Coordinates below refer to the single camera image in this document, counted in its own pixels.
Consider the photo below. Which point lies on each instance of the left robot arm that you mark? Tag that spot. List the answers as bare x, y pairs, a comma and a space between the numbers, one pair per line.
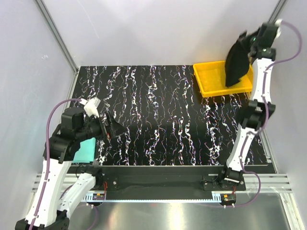
51, 208

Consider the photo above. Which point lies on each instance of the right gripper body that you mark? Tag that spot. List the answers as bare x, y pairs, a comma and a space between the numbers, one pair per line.
254, 40

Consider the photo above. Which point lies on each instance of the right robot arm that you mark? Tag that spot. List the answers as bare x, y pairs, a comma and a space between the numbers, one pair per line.
249, 51

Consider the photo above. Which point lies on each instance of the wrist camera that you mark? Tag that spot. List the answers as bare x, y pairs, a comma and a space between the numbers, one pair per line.
278, 23
91, 106

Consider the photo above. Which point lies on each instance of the folded teal t shirt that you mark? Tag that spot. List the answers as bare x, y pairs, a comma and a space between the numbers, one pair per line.
84, 151

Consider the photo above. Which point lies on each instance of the aluminium frame post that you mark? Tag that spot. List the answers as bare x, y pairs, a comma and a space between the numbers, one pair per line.
52, 27
277, 10

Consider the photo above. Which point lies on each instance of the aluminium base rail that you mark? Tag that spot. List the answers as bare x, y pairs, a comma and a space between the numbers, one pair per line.
268, 182

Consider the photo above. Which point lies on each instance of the black marble pattern mat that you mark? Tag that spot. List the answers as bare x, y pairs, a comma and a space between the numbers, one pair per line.
168, 121

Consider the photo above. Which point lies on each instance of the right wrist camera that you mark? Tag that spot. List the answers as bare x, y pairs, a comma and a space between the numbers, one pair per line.
278, 23

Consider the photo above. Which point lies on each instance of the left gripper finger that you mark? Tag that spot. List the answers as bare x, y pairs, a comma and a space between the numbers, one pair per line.
119, 132
112, 123

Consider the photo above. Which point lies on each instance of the white slotted cable duct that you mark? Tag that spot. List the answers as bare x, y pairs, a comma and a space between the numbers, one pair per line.
167, 196

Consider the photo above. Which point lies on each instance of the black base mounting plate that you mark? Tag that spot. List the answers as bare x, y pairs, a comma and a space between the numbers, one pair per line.
159, 170

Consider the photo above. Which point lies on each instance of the right aluminium frame post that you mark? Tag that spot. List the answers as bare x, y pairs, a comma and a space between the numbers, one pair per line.
277, 10

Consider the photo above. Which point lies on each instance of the black t shirt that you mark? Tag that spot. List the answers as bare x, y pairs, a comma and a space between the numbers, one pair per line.
237, 62

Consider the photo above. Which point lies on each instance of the left aluminium frame post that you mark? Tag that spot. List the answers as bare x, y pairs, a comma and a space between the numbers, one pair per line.
52, 27

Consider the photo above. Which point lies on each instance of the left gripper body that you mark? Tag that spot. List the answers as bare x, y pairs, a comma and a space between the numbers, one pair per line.
93, 128

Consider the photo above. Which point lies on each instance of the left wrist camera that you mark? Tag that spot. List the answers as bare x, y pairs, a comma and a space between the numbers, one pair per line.
91, 106

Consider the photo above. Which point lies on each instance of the yellow plastic tray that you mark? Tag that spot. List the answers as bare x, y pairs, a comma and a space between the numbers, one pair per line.
211, 78

